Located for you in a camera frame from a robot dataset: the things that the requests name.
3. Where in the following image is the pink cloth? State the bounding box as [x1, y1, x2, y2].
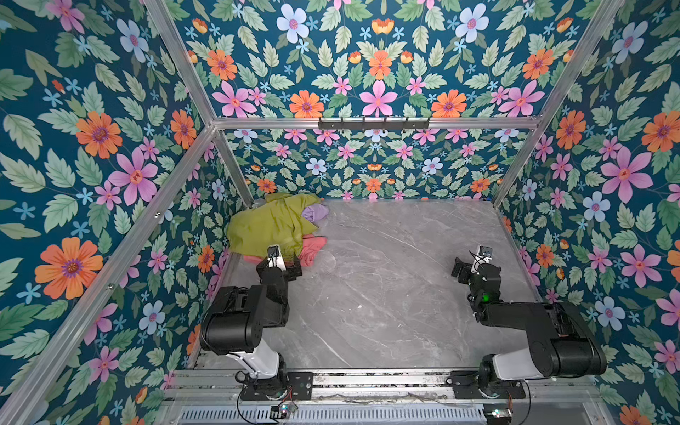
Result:
[243, 235, 328, 267]

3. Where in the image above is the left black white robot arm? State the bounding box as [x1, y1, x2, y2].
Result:
[199, 256, 302, 400]

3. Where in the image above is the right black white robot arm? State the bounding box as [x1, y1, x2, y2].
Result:
[449, 257, 607, 398]

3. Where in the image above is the olive green cloth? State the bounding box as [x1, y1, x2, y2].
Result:
[227, 194, 321, 260]

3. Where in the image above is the lavender purple cloth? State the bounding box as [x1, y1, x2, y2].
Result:
[301, 204, 329, 223]

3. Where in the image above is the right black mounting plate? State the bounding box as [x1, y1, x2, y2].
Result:
[446, 371, 527, 400]

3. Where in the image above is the black mounting plate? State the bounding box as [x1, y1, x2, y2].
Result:
[446, 371, 527, 400]
[240, 372, 313, 402]

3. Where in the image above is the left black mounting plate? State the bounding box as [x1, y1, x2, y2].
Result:
[240, 372, 313, 402]

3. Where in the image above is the left small circuit board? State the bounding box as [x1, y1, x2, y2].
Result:
[269, 401, 299, 420]

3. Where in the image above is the small circuit board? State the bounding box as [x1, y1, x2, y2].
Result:
[269, 401, 299, 420]
[483, 407, 513, 425]

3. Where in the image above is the right small circuit board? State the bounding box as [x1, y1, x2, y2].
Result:
[483, 407, 513, 425]

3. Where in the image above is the white ventilation grille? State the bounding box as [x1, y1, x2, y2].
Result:
[179, 405, 487, 424]

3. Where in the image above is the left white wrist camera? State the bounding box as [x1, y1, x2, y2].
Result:
[267, 244, 285, 270]

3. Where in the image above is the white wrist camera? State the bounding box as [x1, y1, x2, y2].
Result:
[475, 245, 493, 264]
[267, 244, 285, 270]

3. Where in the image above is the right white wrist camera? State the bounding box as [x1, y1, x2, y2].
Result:
[475, 245, 493, 264]

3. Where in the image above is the black hook rail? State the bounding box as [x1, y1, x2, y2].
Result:
[317, 117, 430, 132]

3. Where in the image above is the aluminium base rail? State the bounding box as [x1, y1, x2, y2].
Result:
[165, 368, 604, 404]

